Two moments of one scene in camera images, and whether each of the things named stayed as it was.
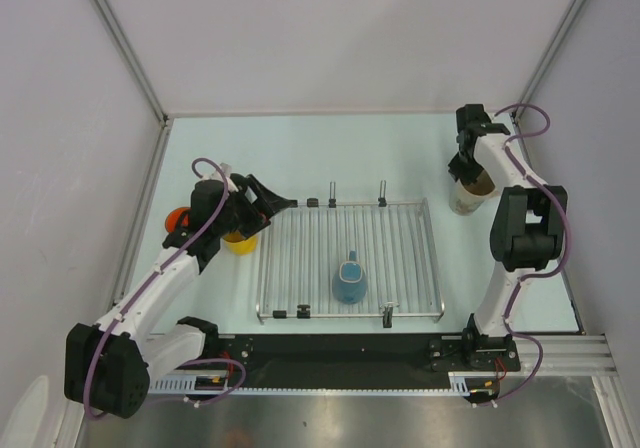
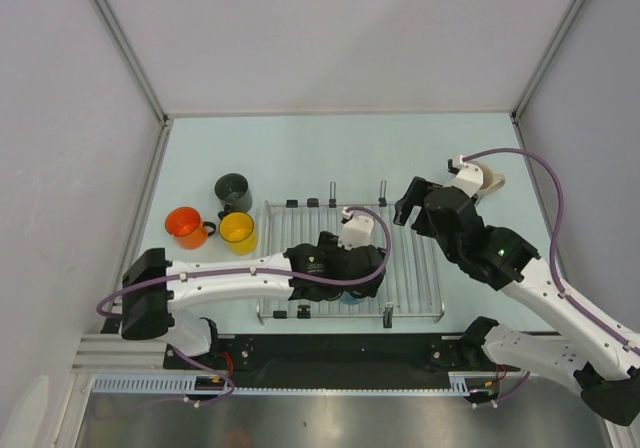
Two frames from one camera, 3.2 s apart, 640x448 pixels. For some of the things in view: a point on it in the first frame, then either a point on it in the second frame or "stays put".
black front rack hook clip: [387, 316] stays put
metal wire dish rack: [393, 238] stays put
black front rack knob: [303, 313] stays put
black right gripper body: [463, 166] → [450, 249]
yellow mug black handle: [239, 245] stays put
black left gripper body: [241, 215] → [329, 244]
